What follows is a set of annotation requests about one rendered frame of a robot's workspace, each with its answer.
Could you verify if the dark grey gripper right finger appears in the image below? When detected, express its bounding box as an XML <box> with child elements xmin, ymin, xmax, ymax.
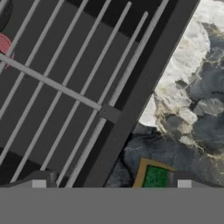
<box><xmin>167</xmin><ymin>170</ymin><xmax>223</xmax><ymax>189</ymax></box>

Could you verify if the black pan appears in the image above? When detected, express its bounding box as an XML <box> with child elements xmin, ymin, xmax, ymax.
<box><xmin>0</xmin><ymin>0</ymin><xmax>14</xmax><ymax>32</ymax></box>

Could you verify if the black hob with grey grate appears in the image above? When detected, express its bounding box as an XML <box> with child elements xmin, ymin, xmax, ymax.
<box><xmin>0</xmin><ymin>0</ymin><xmax>202</xmax><ymax>189</ymax></box>

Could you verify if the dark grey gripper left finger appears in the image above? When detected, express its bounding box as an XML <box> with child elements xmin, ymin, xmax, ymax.
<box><xmin>2</xmin><ymin>170</ymin><xmax>60</xmax><ymax>189</ymax></box>

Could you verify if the red round object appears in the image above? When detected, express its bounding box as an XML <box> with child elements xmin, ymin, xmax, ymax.
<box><xmin>0</xmin><ymin>32</ymin><xmax>16</xmax><ymax>70</ymax></box>

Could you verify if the green and yellow sponge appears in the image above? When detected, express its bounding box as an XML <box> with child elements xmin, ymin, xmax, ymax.
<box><xmin>132</xmin><ymin>157</ymin><xmax>177</xmax><ymax>189</ymax></box>

